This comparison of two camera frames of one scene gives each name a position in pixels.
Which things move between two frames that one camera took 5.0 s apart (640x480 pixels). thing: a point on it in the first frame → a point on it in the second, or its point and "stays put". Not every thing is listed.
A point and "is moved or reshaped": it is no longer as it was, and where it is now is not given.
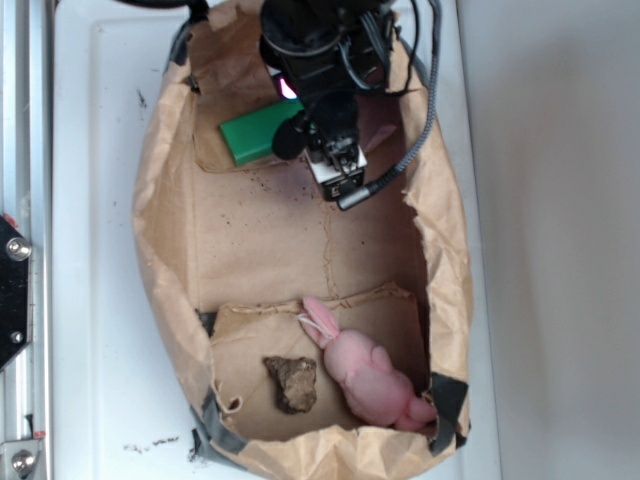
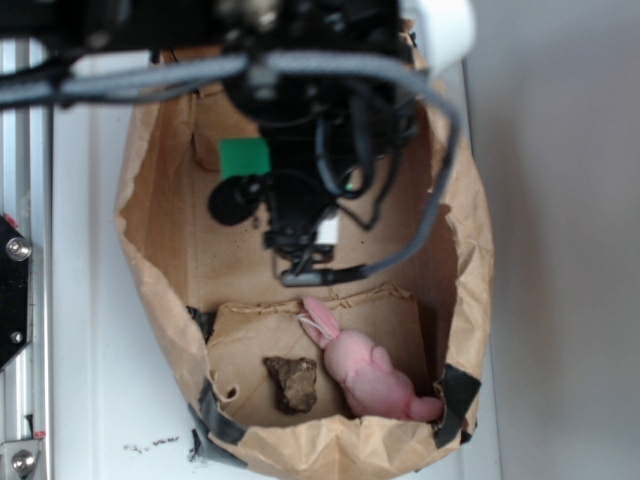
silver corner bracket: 18,457 stays put
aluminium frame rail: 26,381 stays put
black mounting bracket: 15,257 stays put
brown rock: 294,383 stays put
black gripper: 331,114 → 297,200
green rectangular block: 251,136 is moved or reshaped
